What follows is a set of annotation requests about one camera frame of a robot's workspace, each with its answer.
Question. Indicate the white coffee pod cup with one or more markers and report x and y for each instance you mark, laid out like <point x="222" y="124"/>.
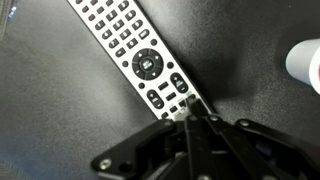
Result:
<point x="303" y="65"/>

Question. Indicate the silver black remote control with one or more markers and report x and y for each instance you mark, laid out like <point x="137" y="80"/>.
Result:
<point x="140" y="56"/>

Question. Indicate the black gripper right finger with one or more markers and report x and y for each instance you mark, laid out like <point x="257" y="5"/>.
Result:
<point x="253" y="146"/>

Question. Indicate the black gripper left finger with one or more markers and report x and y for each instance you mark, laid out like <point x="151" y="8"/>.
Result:
<point x="150" y="146"/>

